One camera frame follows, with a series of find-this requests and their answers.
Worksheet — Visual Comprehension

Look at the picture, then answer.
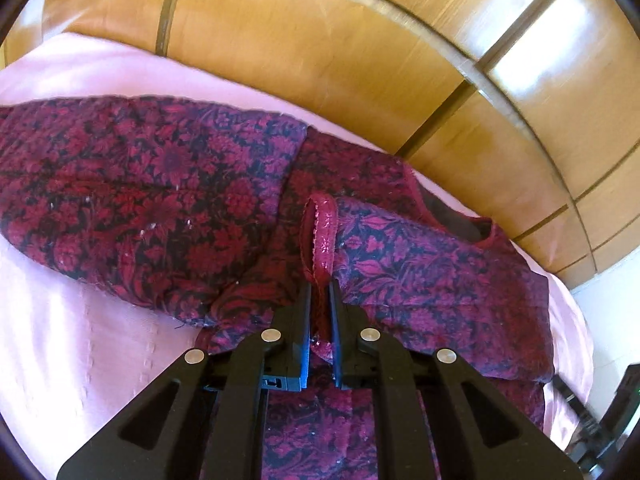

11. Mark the red floral garment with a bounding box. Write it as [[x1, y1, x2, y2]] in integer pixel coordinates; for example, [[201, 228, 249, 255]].
[[0, 95, 557, 480]]

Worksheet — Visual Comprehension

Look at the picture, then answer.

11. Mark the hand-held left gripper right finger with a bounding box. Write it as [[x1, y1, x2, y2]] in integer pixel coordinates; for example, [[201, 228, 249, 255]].
[[328, 280, 584, 480]]

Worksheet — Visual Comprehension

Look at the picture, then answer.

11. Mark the black device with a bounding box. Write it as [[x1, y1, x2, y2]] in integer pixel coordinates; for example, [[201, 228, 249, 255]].
[[552, 365, 640, 480]]

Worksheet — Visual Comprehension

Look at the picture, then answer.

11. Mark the pink bedsheet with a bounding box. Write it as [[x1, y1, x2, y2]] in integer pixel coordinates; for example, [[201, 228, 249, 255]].
[[0, 32, 596, 480]]

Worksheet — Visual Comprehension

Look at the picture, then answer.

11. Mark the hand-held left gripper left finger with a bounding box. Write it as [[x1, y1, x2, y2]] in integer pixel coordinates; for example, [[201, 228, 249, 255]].
[[56, 284, 313, 480]]

